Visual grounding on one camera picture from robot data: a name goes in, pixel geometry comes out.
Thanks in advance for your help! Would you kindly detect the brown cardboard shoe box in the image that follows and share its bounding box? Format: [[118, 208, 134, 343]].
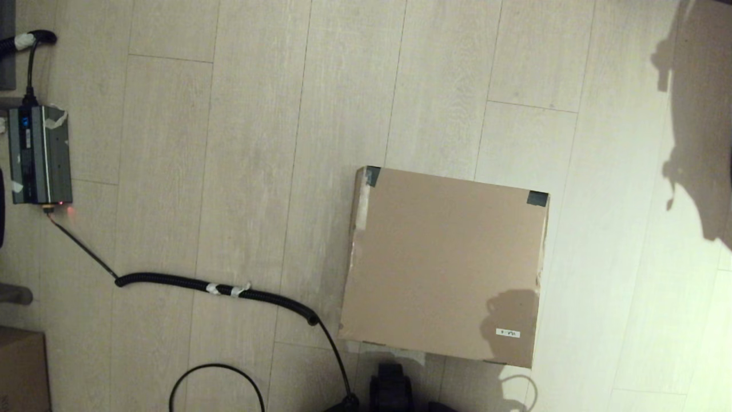
[[339, 166, 551, 369]]

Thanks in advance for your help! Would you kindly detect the small brown cardboard box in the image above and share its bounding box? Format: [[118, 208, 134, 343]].
[[0, 329, 52, 412]]

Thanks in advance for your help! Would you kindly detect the black ridged robot part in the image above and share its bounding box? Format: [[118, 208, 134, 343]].
[[369, 362, 413, 412]]

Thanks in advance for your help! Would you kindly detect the grey power supply unit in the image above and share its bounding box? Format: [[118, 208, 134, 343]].
[[7, 105, 73, 205]]

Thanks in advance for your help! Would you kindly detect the grey metal foot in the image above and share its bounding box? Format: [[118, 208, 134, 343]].
[[0, 283, 33, 305]]

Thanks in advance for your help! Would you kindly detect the dark flat panel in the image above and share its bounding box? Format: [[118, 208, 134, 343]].
[[0, 0, 16, 90]]

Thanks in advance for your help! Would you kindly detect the black coiled cable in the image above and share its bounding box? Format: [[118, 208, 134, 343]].
[[45, 206, 360, 412]]

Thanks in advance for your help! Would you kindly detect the thin black cable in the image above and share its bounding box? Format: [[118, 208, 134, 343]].
[[169, 363, 266, 412]]

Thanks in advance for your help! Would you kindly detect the thick black taped cable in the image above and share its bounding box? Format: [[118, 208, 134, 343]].
[[0, 30, 58, 106]]

